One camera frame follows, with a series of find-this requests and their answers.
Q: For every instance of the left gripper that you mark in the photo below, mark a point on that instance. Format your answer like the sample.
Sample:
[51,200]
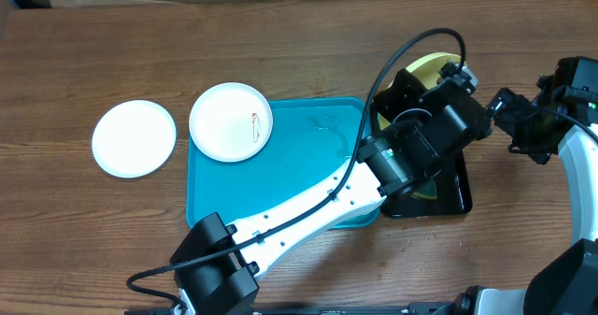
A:
[401,92]

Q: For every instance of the green yellow sponge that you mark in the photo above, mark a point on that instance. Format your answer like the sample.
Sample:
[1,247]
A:
[427,191]

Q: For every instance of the white plate with red stain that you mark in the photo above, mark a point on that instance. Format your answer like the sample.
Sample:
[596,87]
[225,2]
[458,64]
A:
[230,122]

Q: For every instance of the white plate with crumbs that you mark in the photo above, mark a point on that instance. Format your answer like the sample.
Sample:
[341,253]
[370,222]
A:
[133,139]

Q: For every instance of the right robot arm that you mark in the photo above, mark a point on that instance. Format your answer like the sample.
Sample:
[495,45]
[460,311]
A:
[569,284]

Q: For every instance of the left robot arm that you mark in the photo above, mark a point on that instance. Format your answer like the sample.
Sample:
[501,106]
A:
[219,264]

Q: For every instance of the black rectangular water tray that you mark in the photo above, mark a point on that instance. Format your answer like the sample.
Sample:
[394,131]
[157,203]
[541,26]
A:
[455,189]

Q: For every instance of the teal plastic tray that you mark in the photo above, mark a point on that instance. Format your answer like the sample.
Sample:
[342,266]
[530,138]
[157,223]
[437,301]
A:
[310,139]

